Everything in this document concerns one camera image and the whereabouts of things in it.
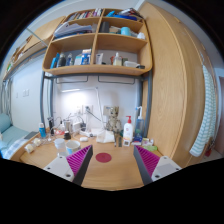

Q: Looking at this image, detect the black electric shaver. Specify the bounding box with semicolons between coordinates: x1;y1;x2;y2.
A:
47;117;55;136

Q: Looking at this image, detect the bed with teal sheet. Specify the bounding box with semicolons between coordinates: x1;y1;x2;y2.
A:
0;124;39;159

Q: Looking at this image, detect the white mug with blue print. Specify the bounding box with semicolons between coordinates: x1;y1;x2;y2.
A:
65;139;82;156

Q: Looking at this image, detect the small blue bottle white cap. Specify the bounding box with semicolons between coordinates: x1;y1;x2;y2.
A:
38;122;47;139

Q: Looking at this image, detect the pink white small packet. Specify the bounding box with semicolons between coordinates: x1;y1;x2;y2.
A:
141;138;155;147

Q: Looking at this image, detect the teal pillow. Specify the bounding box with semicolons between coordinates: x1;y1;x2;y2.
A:
0;113;13;134

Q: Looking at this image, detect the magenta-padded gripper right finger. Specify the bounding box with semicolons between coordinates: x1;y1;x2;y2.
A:
133;145;183;186

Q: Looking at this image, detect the white charger block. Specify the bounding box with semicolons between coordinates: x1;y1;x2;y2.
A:
72;121;83;134

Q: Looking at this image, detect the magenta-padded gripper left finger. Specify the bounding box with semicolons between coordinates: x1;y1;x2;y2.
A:
43;144;94;187

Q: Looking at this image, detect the grey striped curtain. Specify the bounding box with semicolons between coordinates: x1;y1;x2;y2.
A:
0;78;14;116

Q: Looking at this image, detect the wooden shelf unit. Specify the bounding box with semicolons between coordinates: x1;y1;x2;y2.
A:
42;7;153;77

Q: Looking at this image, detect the clear blue spray bottle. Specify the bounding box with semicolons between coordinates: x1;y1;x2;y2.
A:
134;106;146;138

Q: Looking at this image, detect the green striped towel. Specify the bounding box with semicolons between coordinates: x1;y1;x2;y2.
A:
189;64;218;158

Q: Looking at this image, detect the wooden wardrobe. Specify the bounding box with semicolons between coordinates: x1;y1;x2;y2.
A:
138;2;224;168

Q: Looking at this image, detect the white pump bottle red cap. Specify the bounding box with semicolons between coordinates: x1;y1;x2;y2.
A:
123;115;134;143

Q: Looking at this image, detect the flat round red coaster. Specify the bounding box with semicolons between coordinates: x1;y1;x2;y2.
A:
95;152;113;164

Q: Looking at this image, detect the wooden bunk rail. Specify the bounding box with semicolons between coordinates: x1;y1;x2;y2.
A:
2;15;66;81

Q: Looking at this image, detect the small green pack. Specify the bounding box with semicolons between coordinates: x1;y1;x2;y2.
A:
143;144;158;153

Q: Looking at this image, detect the grey metal bed frame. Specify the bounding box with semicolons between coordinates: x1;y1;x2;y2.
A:
39;69;153;131

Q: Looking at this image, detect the white tissue bag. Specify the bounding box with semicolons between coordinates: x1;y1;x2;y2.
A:
96;129;116;144

